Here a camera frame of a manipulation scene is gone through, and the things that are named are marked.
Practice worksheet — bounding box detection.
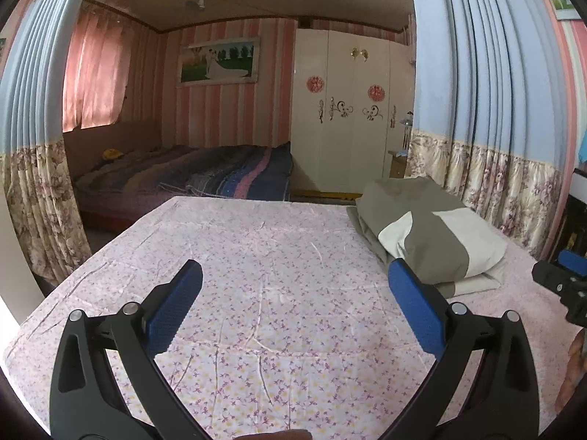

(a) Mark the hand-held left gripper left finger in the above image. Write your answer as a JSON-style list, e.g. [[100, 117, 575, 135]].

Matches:
[[50, 259, 212, 440]]

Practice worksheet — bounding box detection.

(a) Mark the striped blanket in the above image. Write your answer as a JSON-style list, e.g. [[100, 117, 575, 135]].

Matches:
[[76, 143, 294, 202]]

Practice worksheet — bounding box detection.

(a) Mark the white wardrobe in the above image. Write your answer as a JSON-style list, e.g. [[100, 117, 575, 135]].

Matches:
[[291, 27, 416, 193]]

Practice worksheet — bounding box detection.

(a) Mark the yellow bar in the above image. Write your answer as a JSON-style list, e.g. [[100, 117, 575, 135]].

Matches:
[[291, 189, 363, 205]]

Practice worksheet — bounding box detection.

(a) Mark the white panel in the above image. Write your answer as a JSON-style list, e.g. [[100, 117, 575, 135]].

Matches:
[[0, 202, 47, 312]]

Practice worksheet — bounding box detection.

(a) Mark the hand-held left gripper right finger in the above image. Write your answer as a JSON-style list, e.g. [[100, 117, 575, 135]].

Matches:
[[380, 258, 538, 440]]

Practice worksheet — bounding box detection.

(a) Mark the blue curtain with floral hem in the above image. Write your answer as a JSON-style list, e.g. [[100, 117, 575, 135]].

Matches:
[[406, 0, 576, 260], [0, 0, 108, 287]]

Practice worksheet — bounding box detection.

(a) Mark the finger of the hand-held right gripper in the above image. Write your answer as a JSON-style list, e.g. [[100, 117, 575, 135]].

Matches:
[[532, 250, 587, 293]]

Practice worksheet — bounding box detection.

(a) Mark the desk lamp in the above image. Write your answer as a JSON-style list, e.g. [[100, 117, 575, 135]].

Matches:
[[398, 112, 413, 150]]

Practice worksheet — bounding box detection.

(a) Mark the wooden nightstand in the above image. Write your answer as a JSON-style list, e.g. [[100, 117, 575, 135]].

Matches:
[[389, 149, 409, 179]]

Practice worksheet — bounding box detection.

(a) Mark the olive and cream jacket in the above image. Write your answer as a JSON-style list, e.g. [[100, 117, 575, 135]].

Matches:
[[346, 176, 509, 297]]

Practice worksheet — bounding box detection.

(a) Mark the framed wall poster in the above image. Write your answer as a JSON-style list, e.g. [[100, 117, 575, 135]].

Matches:
[[176, 37, 261, 88]]

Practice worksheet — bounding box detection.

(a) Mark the pink floral bedsheet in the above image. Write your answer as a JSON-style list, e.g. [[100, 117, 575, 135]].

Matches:
[[2, 195, 587, 440]]

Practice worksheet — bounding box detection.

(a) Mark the dark cabinet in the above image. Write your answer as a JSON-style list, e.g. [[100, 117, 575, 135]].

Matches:
[[548, 195, 587, 267]]

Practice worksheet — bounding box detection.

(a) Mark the dark pink bed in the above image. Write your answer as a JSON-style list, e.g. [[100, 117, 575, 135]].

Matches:
[[63, 119, 294, 230]]

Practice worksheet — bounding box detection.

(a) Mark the person's right forearm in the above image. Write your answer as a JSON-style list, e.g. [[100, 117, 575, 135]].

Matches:
[[555, 330, 587, 415]]

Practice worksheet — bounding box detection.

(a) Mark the pink window curtain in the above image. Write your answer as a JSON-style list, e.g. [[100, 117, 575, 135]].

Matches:
[[62, 9, 134, 131]]

